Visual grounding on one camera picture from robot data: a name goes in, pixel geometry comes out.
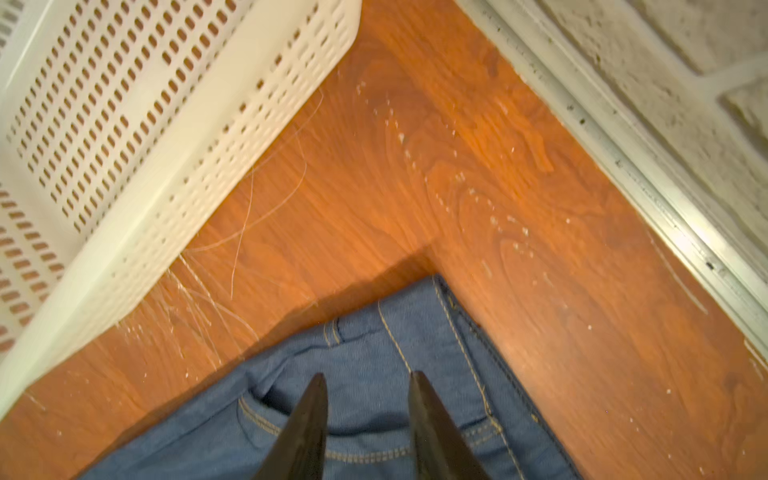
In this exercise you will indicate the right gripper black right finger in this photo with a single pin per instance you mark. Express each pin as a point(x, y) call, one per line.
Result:
point(439, 449)

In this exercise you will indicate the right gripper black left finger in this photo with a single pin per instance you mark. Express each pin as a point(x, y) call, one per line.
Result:
point(299, 450)

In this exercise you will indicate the blue denim trousers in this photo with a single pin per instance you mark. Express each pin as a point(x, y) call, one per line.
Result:
point(366, 357)

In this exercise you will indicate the white plastic laundry basket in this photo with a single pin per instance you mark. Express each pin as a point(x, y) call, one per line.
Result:
point(124, 125)

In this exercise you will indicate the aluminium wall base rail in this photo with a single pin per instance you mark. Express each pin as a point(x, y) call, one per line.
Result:
point(670, 99)

